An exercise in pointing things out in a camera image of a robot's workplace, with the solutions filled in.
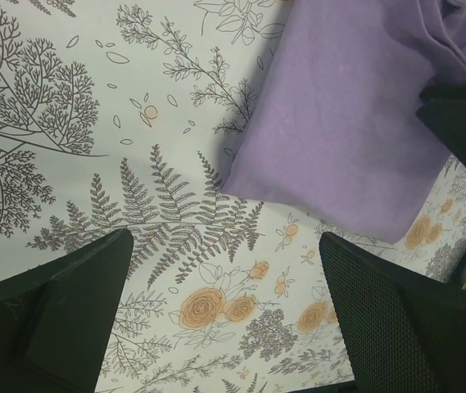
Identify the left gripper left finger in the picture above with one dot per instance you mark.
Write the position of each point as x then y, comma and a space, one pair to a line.
56, 319

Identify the purple t shirt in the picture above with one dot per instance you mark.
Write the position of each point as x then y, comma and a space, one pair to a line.
335, 130

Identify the floral table mat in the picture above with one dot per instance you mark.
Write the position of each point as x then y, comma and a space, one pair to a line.
125, 114

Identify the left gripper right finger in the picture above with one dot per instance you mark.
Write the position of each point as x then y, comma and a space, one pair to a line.
403, 332

